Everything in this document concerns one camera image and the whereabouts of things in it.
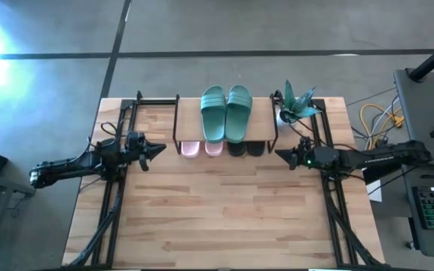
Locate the yellow cable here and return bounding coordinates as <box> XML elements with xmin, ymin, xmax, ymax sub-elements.
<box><xmin>359</xmin><ymin>103</ymin><xmax>405</xmax><ymax>151</ymax></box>

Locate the black slide sandal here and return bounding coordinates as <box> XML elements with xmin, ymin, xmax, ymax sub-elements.
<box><xmin>227</xmin><ymin>141</ymin><xmax>247</xmax><ymax>157</ymax></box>
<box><xmin>246</xmin><ymin>141</ymin><xmax>267</xmax><ymax>157</ymax></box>

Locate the green plant in white pot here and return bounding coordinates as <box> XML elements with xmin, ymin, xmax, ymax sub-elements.
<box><xmin>277</xmin><ymin>78</ymin><xmax>322</xmax><ymax>125</ymax></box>

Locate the wooden shelf black wire frame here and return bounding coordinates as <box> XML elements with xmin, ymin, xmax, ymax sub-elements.
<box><xmin>172</xmin><ymin>93</ymin><xmax>280</xmax><ymax>154</ymax></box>

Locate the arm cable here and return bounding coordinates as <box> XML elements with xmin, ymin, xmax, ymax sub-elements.
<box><xmin>99</xmin><ymin>120</ymin><xmax>126</xmax><ymax>142</ymax></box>
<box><xmin>288</xmin><ymin>119</ymin><xmax>359</xmax><ymax>151</ymax></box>

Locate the green slide sandal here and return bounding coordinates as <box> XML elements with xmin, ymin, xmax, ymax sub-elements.
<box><xmin>225</xmin><ymin>84</ymin><xmax>254</xmax><ymax>145</ymax></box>
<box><xmin>200</xmin><ymin>85</ymin><xmax>228</xmax><ymax>144</ymax></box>

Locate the black slanted pole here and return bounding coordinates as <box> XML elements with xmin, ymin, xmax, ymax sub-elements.
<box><xmin>408</xmin><ymin>33</ymin><xmax>434</xmax><ymax>82</ymax></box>

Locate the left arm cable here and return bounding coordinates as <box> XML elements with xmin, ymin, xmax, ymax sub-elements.
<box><xmin>99</xmin><ymin>120</ymin><xmax>126</xmax><ymax>142</ymax></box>

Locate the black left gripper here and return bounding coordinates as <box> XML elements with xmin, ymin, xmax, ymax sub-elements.
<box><xmin>121</xmin><ymin>131</ymin><xmax>167</xmax><ymax>173</ymax></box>

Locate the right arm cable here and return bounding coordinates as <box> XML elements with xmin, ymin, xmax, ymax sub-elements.
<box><xmin>288</xmin><ymin>119</ymin><xmax>359</xmax><ymax>151</ymax></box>

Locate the pink slide sandal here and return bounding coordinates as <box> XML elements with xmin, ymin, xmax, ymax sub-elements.
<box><xmin>204</xmin><ymin>141</ymin><xmax>225</xmax><ymax>157</ymax></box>
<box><xmin>181</xmin><ymin>141</ymin><xmax>201</xmax><ymax>159</ymax></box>

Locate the white paper sheet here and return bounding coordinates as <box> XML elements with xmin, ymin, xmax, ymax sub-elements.
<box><xmin>367</xmin><ymin>179</ymin><xmax>384</xmax><ymax>203</ymax></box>

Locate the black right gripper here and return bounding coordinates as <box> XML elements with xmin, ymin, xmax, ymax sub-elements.
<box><xmin>274</xmin><ymin>137</ymin><xmax>341</xmax><ymax>171</ymax></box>

